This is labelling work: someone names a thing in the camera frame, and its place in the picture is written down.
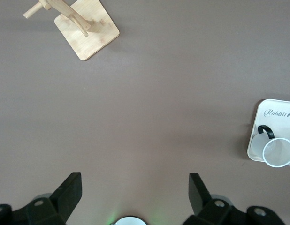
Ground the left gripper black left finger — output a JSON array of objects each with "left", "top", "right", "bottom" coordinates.
[{"left": 0, "top": 172, "right": 83, "bottom": 225}]

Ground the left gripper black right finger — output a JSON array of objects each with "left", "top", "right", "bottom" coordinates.
[{"left": 183, "top": 172, "right": 284, "bottom": 225}]

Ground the white cup black handle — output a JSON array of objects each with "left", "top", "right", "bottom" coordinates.
[{"left": 250, "top": 125, "right": 290, "bottom": 168}]

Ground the wooden cup rack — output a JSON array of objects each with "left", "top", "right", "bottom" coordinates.
[{"left": 22, "top": 0, "right": 121, "bottom": 61}]

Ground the cream rectangular tray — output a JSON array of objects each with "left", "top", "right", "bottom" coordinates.
[{"left": 246, "top": 98, "right": 290, "bottom": 167}]

